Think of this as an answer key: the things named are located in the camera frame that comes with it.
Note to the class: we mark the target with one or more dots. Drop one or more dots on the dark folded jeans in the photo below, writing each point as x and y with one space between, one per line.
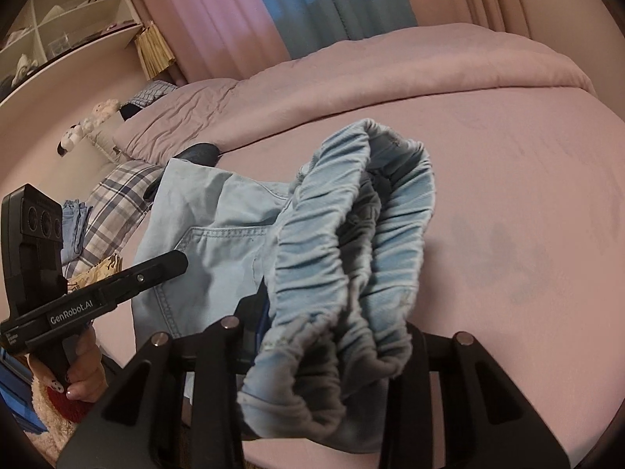
204 154

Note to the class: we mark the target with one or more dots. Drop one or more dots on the left hand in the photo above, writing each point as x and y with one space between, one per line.
86 379

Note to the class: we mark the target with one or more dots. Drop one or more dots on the pink quilt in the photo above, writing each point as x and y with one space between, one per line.
349 75

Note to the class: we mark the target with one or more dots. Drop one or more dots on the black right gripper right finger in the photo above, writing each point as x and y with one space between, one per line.
414 432

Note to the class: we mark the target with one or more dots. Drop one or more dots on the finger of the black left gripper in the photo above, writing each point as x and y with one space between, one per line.
104 296

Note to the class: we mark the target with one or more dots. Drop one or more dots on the light blue denim pants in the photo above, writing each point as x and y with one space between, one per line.
339 250

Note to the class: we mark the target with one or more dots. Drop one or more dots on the pink curtain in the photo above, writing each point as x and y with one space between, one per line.
219 39

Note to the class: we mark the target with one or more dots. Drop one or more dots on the pink bed sheet mattress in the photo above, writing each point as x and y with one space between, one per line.
526 247

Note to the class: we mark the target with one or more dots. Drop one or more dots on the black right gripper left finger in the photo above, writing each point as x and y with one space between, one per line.
226 351

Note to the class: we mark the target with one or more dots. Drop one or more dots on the yellow cartoon print garment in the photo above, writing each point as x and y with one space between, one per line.
104 269

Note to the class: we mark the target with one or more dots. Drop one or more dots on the plaid pillow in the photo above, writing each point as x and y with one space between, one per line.
117 209

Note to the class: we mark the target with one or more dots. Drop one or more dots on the white shelf unit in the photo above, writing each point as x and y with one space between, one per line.
68 31

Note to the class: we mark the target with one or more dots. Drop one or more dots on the tan fuzzy rug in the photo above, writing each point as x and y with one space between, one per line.
59 430

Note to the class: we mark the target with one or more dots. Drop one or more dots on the plush toy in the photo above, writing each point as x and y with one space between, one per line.
85 128

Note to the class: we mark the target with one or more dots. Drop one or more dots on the folded blue denim garment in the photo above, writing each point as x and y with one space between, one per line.
75 215

